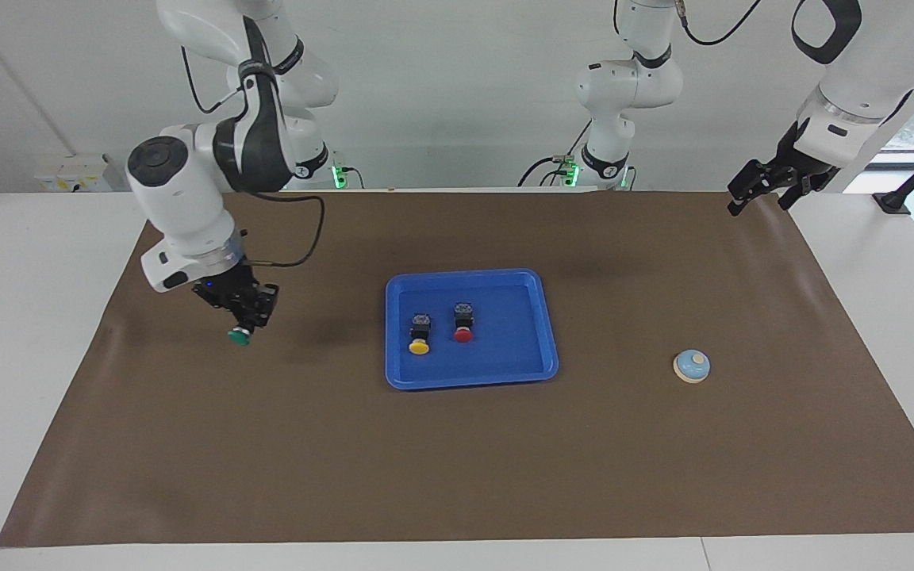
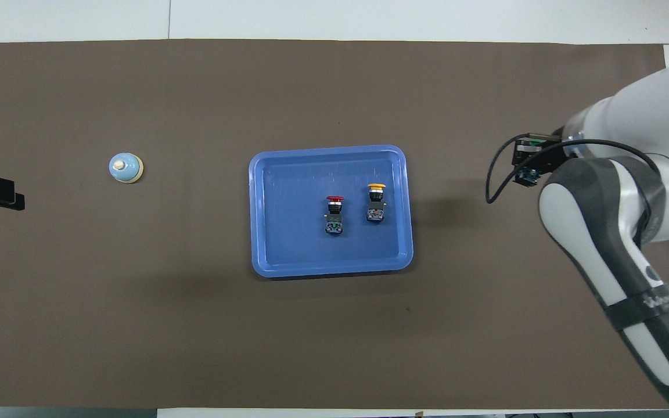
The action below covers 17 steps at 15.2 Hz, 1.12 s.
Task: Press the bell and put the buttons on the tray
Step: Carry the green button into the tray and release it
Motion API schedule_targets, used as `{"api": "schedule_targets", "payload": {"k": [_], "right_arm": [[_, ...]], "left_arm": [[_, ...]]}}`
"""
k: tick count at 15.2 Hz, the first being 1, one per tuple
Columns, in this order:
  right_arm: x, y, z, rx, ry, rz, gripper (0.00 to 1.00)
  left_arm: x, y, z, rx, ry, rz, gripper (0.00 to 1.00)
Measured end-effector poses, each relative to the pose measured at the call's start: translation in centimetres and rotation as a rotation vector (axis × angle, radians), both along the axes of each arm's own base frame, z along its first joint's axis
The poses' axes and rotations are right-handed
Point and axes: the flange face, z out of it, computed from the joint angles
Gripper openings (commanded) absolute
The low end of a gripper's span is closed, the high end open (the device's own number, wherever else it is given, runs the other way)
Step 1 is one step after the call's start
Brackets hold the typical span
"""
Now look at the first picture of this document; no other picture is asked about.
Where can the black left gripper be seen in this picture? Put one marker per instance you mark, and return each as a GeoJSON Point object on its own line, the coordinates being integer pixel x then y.
{"type": "Point", "coordinates": [802, 170]}

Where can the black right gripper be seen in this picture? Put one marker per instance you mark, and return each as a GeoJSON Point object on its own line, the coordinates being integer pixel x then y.
{"type": "Point", "coordinates": [239, 289]}

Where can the green push button switch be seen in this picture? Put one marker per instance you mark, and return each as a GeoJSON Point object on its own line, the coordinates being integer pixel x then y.
{"type": "Point", "coordinates": [240, 337]}

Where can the yellow push button switch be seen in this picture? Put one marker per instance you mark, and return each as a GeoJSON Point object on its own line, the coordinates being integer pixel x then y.
{"type": "Point", "coordinates": [420, 346]}

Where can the light blue service bell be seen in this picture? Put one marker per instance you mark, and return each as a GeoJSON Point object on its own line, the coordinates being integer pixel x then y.
{"type": "Point", "coordinates": [693, 365]}

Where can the red push button switch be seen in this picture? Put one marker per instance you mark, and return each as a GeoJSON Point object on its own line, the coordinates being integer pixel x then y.
{"type": "Point", "coordinates": [463, 335]}

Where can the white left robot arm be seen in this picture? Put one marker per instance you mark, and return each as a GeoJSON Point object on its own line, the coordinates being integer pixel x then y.
{"type": "Point", "coordinates": [862, 79]}

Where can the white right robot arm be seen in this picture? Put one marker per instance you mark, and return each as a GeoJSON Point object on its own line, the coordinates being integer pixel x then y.
{"type": "Point", "coordinates": [179, 198]}

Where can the blue plastic tray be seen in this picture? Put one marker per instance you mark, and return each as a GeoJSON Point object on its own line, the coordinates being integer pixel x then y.
{"type": "Point", "coordinates": [505, 349]}

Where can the brown table mat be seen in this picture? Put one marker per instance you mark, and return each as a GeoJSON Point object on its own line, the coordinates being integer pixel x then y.
{"type": "Point", "coordinates": [457, 460]}

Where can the white wall socket box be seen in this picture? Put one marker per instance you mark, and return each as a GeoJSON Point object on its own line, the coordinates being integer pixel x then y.
{"type": "Point", "coordinates": [68, 174]}

